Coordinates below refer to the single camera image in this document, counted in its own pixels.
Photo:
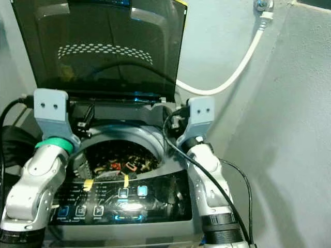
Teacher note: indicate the grey top-load washing machine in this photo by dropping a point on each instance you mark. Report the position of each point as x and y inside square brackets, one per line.
[160, 206]

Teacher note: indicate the dark patterned clothes in drum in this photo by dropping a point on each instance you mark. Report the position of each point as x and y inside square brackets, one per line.
[124, 160]

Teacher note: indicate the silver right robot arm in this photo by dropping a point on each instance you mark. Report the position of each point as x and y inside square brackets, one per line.
[207, 178]

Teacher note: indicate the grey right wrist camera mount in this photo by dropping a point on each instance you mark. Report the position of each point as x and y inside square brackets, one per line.
[201, 113]

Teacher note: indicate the dark tinted washer lid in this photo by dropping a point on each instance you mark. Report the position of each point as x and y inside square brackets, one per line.
[98, 31]

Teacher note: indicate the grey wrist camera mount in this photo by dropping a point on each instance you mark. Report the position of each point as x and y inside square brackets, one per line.
[201, 113]
[50, 111]

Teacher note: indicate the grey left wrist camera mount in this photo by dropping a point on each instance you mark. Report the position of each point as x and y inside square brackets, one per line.
[50, 111]

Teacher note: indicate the yellow tape piece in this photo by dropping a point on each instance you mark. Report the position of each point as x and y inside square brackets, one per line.
[88, 184]
[126, 181]

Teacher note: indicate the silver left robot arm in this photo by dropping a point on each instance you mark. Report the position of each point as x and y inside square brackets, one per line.
[31, 181]

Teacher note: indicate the yellow lid sticker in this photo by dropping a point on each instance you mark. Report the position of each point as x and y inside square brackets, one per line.
[181, 2]

